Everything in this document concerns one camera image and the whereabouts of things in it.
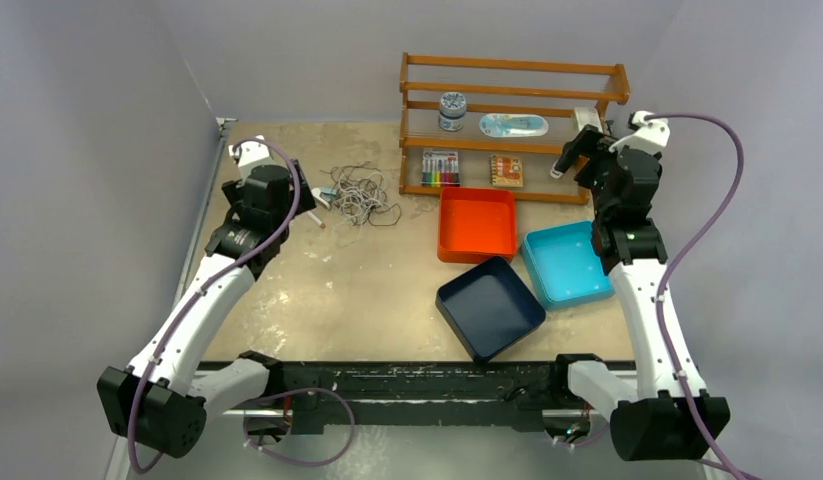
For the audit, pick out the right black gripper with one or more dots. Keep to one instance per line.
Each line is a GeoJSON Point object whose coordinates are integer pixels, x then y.
{"type": "Point", "coordinates": [594, 145]}

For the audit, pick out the orange spiral notebook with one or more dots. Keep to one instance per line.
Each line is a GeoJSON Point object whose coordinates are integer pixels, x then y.
{"type": "Point", "coordinates": [506, 171]}

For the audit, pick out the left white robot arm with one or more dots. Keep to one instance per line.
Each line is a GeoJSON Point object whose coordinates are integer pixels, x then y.
{"type": "Point", "coordinates": [247, 252]}

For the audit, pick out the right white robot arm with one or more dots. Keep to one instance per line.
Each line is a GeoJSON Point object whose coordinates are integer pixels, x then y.
{"type": "Point", "coordinates": [668, 414]}

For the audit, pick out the wooden shelf rack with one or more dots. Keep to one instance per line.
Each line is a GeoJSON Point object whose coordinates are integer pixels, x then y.
{"type": "Point", "coordinates": [486, 107]}

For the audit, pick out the coloured marker pen pack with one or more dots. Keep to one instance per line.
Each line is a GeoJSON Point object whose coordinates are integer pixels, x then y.
{"type": "Point", "coordinates": [440, 168]}

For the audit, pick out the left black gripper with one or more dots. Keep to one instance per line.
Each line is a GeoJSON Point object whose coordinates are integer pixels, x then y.
{"type": "Point", "coordinates": [235, 192]}

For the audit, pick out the blue packaged item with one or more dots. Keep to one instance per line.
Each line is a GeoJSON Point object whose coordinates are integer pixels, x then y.
{"type": "Point", "coordinates": [498, 125]}

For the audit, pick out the dark blue plastic bin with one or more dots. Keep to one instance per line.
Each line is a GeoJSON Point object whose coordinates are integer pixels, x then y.
{"type": "Point", "coordinates": [489, 308]}

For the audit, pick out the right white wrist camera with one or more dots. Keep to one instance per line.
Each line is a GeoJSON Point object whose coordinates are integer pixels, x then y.
{"type": "Point", "coordinates": [650, 134]}

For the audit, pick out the light blue plastic bin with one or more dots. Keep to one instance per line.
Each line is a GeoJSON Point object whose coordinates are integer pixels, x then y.
{"type": "Point", "coordinates": [563, 268]}

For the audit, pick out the light blue stapler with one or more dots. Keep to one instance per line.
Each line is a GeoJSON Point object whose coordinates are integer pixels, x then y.
{"type": "Point", "coordinates": [324, 197]}

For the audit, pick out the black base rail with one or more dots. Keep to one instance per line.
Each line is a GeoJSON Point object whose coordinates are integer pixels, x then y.
{"type": "Point", "coordinates": [526, 396]}

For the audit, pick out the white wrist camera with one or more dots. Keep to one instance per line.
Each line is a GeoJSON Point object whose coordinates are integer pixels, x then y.
{"type": "Point", "coordinates": [650, 134]}
{"type": "Point", "coordinates": [250, 155]}

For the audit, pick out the orange plastic bin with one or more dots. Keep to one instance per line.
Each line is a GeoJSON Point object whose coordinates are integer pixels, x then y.
{"type": "Point", "coordinates": [475, 224]}

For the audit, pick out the white blue lidded jar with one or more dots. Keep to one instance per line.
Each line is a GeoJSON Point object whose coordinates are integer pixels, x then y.
{"type": "Point", "coordinates": [452, 109]}

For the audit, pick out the white red box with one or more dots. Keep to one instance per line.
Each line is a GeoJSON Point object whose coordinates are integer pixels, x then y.
{"type": "Point", "coordinates": [586, 116]}

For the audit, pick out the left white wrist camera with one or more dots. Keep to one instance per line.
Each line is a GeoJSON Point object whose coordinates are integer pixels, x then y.
{"type": "Point", "coordinates": [250, 155]}

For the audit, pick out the white orange marker pen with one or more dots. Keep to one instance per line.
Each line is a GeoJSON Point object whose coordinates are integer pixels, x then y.
{"type": "Point", "coordinates": [316, 220]}

